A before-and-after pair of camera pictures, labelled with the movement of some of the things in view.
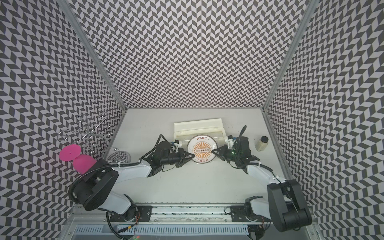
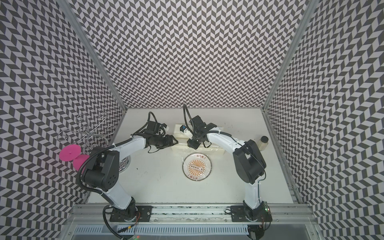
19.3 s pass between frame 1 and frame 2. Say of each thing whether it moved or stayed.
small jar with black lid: stayed
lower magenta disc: stayed
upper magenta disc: stayed
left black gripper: moved
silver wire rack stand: stayed
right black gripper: moved
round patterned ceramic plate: moved
